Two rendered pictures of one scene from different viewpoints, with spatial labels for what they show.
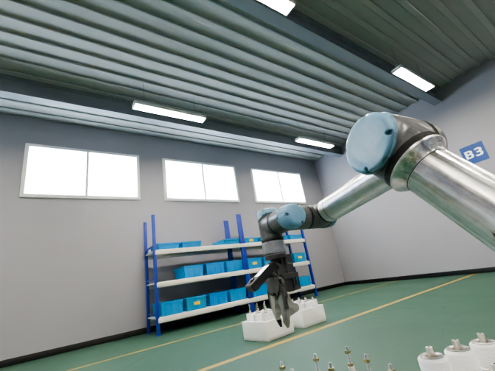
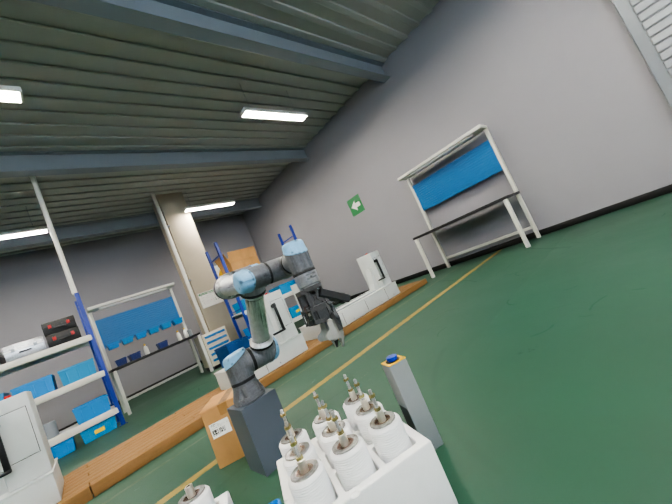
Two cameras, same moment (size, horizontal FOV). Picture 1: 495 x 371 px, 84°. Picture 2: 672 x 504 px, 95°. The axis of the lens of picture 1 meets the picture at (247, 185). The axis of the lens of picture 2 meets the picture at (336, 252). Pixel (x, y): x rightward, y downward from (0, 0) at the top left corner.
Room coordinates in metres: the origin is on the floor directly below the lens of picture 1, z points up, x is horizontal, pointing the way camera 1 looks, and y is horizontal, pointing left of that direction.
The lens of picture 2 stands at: (1.92, -0.06, 0.66)
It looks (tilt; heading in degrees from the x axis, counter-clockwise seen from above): 4 degrees up; 173
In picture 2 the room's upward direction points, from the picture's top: 24 degrees counter-clockwise
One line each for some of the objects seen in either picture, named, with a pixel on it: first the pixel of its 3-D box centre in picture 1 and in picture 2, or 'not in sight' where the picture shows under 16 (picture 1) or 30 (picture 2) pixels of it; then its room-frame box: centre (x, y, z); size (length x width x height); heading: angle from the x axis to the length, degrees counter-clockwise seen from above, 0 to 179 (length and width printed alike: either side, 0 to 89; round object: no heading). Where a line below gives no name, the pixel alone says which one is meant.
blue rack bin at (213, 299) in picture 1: (213, 299); not in sight; (5.53, 1.00, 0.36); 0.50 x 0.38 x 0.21; 37
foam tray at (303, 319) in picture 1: (302, 315); not in sight; (3.68, -0.40, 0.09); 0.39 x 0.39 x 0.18; 39
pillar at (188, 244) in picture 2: not in sight; (197, 275); (-5.51, -2.33, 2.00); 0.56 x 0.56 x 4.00; 36
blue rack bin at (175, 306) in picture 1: (167, 308); not in sight; (5.03, 1.70, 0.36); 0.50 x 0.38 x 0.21; 37
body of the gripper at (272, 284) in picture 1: (281, 274); (315, 304); (0.93, -0.06, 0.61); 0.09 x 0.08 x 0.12; 119
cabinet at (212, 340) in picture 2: not in sight; (215, 348); (-4.60, -2.25, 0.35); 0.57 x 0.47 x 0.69; 36
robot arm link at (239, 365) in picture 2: not in sight; (238, 364); (0.35, -0.51, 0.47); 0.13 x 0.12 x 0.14; 119
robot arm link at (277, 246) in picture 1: (273, 249); (308, 280); (0.93, -0.05, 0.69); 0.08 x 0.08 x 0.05
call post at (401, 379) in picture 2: not in sight; (411, 402); (0.81, 0.11, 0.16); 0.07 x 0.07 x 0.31; 12
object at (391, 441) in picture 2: not in sight; (396, 452); (1.04, -0.01, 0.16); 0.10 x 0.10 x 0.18
